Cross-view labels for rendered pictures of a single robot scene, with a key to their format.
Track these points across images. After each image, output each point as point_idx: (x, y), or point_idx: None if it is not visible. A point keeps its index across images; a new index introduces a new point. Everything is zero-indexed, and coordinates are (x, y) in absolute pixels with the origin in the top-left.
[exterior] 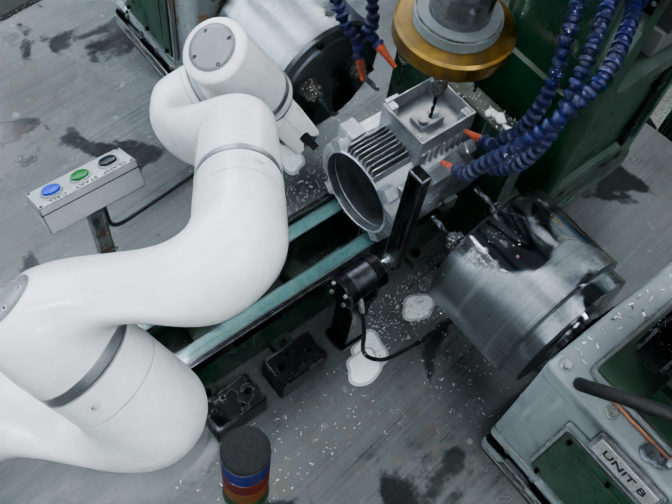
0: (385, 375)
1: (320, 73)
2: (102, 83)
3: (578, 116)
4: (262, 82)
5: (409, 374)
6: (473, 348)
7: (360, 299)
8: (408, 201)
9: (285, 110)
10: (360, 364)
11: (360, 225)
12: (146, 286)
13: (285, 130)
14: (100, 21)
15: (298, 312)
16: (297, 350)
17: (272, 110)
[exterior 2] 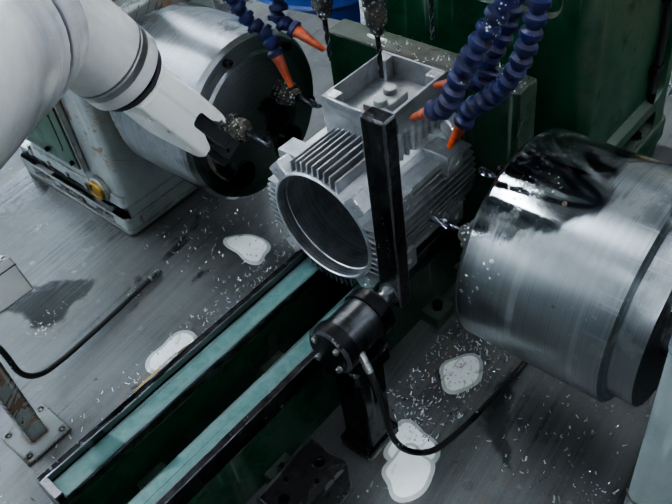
0: (442, 476)
1: (242, 106)
2: (14, 232)
3: (582, 35)
4: (86, 11)
5: (476, 465)
6: (556, 405)
7: (360, 352)
8: (377, 171)
9: (151, 72)
10: (402, 470)
11: (345, 275)
12: None
13: (163, 108)
14: (8, 174)
15: (292, 416)
16: (302, 469)
17: (127, 69)
